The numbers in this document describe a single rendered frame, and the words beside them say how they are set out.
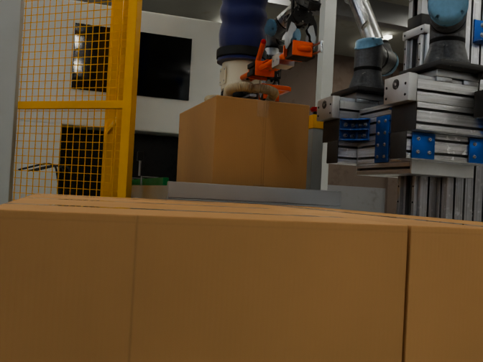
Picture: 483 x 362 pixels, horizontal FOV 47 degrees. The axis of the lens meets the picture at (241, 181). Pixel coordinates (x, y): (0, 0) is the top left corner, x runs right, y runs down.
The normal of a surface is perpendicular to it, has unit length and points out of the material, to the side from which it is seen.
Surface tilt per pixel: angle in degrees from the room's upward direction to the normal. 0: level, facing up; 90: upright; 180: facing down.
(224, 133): 90
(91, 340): 90
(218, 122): 90
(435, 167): 90
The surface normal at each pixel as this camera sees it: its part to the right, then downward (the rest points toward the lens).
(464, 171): 0.33, 0.00
